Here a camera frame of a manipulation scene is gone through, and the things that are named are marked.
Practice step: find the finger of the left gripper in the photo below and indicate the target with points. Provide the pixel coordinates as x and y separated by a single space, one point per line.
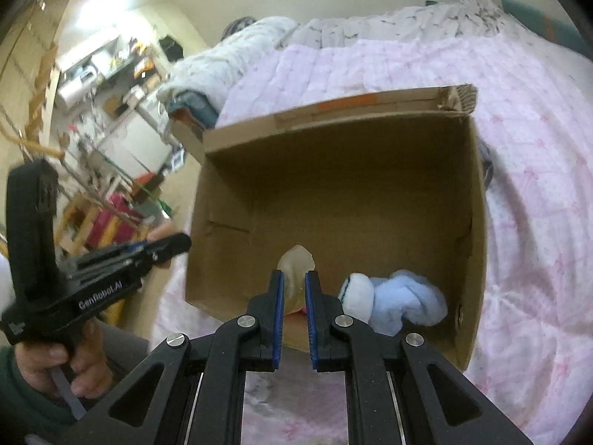
105 255
163 250

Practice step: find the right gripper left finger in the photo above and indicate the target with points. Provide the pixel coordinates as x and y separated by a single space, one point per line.
190 391

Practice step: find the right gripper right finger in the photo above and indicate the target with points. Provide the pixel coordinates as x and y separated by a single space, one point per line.
399 389

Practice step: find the blue fish plush toy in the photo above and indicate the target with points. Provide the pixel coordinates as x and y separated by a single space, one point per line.
386 304

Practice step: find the translucent beige soft toy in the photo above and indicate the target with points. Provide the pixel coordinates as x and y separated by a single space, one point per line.
294 265

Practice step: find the person's left hand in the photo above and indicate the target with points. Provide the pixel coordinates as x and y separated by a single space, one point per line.
92 375

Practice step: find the person's dark sleeve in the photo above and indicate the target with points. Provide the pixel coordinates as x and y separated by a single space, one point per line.
25 411

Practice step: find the brown cardboard box on floor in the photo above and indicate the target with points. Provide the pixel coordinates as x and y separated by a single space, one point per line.
190 136

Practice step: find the yellow wooden furniture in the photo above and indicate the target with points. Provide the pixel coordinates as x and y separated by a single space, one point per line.
41 104

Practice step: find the open cardboard box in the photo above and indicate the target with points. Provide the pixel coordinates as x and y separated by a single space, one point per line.
372 183

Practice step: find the white floral blanket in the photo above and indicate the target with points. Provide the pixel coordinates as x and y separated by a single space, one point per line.
213 72

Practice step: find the teal pillow orange stripe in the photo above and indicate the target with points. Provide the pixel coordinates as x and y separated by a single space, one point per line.
552 29

